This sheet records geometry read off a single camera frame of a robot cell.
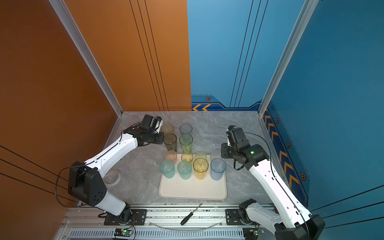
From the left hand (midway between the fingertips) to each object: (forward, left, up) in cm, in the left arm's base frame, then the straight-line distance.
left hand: (162, 136), depth 87 cm
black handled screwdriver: (-38, -17, -15) cm, 44 cm away
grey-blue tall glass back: (+9, -13, -3) cm, 16 cm away
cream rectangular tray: (-23, -19, -20) cm, 36 cm away
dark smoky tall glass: (+2, -3, -7) cm, 8 cm away
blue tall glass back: (-15, -33, -10) cm, 37 cm away
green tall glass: (-2, -14, -2) cm, 14 cm away
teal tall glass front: (-14, -3, -12) cm, 19 cm away
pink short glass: (-6, -5, -11) cm, 13 cm away
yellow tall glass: (-16, -23, -4) cm, 28 cm away
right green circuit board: (-45, -46, -16) cm, 66 cm away
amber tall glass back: (+9, -1, -4) cm, 10 cm away
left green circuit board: (-45, +13, -17) cm, 50 cm away
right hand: (-12, -34, +6) cm, 36 cm away
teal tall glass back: (-15, -14, -11) cm, 23 cm away
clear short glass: (-5, -32, -11) cm, 35 cm away
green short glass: (-7, -23, -9) cm, 26 cm away
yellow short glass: (-7, -15, -12) cm, 20 cm away
